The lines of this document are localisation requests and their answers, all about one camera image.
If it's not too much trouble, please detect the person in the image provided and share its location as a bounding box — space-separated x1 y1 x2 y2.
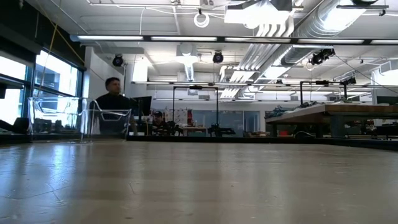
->
150 110 170 136
90 77 139 136

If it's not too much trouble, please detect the black screen on stand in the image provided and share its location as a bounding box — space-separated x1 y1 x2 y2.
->
130 95 153 118

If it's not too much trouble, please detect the black ceiling spotlight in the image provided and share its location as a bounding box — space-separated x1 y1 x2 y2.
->
112 54 125 68
340 76 358 86
310 48 336 66
212 50 224 65

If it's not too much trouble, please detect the pile of blue cloths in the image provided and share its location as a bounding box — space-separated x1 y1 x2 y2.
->
269 100 326 118

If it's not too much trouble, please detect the long ceiling strip light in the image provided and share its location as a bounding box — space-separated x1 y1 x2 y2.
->
70 34 398 45

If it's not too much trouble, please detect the clear plastic bin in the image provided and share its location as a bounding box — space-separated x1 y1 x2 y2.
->
27 96 133 144

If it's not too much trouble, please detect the large wooden workbench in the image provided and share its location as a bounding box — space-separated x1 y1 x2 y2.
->
264 103 398 138

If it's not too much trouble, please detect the black rectangular station frame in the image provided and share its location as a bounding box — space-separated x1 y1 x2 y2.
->
172 85 220 138

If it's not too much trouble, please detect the white branching air duct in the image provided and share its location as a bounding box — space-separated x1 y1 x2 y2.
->
175 42 200 82

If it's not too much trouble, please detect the white cable coil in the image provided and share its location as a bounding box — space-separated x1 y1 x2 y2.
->
193 8 211 29

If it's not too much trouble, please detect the black low station frame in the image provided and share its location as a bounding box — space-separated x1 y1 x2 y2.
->
299 80 349 106

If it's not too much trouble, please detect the silver round air duct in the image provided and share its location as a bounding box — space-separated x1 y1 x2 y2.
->
279 0 369 68

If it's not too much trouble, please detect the yellow hanging cable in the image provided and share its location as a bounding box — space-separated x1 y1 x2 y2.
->
37 21 85 94

